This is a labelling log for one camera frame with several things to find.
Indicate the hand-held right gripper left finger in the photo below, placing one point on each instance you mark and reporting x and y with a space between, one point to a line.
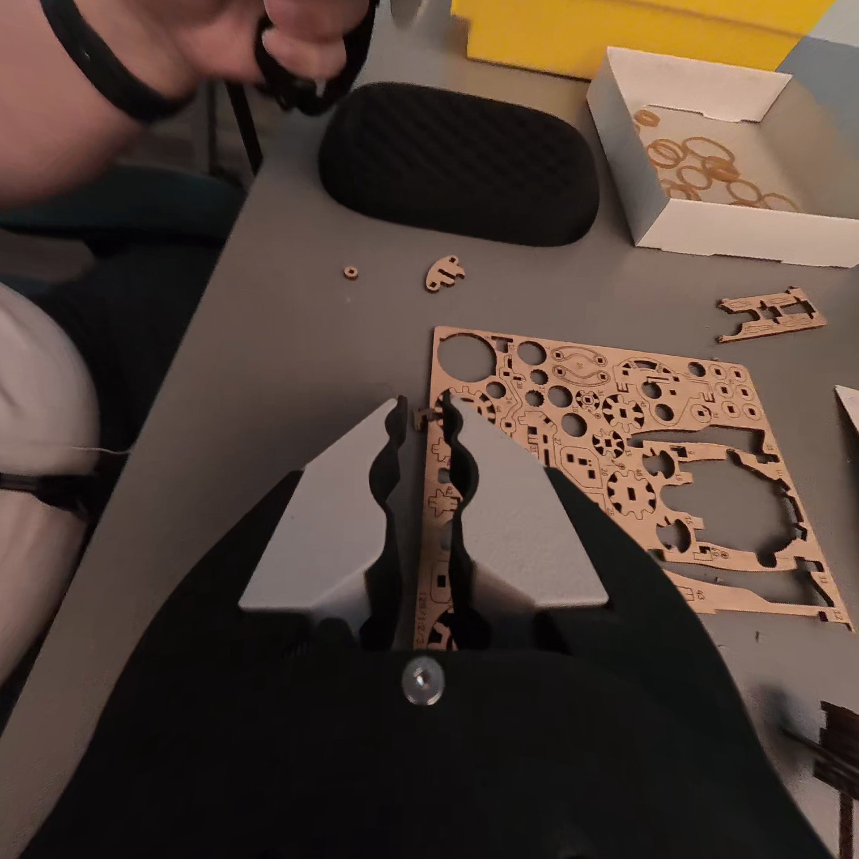
315 530

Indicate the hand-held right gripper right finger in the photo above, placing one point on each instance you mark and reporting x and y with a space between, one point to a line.
530 530

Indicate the small wooden peg part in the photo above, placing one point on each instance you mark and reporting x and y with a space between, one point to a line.
423 417

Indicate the large plywood parts sheet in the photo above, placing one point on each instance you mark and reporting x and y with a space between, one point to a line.
577 366

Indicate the curved wooden model part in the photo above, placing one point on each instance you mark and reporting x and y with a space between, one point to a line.
439 275

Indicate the person's left forearm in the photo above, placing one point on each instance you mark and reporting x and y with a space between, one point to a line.
40 100

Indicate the dark partly built wooden model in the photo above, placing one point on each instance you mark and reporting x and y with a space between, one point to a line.
839 751

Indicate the person's left hand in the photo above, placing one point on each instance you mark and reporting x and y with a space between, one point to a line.
221 33

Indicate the black padded wrist rest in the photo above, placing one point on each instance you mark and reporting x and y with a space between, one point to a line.
456 168

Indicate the black wristband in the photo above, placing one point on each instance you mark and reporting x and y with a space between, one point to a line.
100 74

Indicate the yellow plastic bin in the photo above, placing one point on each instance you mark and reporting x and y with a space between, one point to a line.
604 33

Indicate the printed instruction booklet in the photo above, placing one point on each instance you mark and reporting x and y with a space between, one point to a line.
851 406

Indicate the white cardboard tray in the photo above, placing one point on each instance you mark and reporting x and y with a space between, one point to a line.
704 228

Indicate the wooden rings in tray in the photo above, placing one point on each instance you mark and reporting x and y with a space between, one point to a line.
721 168

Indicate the small plywood frame offcut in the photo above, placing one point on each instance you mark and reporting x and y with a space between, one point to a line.
805 314

